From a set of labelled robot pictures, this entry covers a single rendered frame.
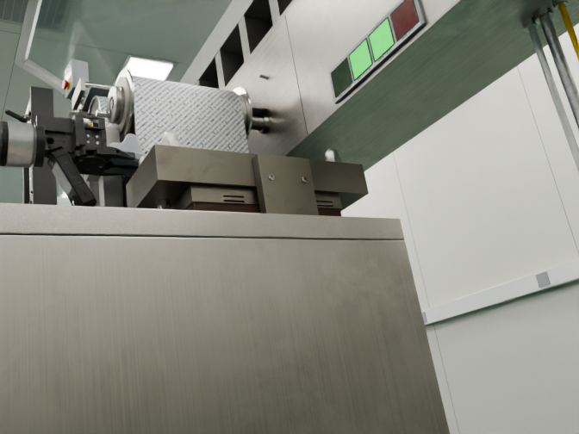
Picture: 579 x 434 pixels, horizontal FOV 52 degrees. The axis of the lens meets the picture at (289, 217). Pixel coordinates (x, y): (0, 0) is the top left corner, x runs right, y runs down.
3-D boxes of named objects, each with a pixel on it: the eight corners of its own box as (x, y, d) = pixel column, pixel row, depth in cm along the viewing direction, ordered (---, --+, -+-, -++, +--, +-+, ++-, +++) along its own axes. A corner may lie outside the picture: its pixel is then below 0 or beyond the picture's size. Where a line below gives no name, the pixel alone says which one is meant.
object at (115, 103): (117, 83, 114) (115, 122, 115) (127, 85, 115) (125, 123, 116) (108, 87, 120) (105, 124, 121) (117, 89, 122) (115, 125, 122)
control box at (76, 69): (59, 97, 176) (58, 69, 179) (81, 102, 180) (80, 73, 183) (67, 85, 171) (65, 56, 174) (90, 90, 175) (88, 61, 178)
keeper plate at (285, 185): (261, 220, 94) (252, 158, 97) (313, 222, 99) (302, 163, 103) (268, 214, 92) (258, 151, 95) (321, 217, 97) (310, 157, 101)
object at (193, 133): (141, 201, 107) (133, 112, 113) (255, 207, 119) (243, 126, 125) (142, 200, 106) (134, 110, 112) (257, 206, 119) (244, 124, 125)
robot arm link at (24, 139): (9, 153, 94) (3, 175, 100) (39, 156, 96) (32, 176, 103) (8, 112, 96) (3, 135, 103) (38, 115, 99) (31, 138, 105)
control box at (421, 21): (333, 103, 111) (327, 71, 113) (337, 104, 112) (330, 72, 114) (423, 22, 91) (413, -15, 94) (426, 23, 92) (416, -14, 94)
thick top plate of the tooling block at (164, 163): (127, 217, 100) (125, 184, 102) (321, 223, 121) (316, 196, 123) (158, 179, 87) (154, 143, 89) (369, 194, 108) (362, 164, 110)
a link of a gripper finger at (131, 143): (158, 133, 110) (108, 127, 105) (161, 161, 108) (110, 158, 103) (153, 140, 112) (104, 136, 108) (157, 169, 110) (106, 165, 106)
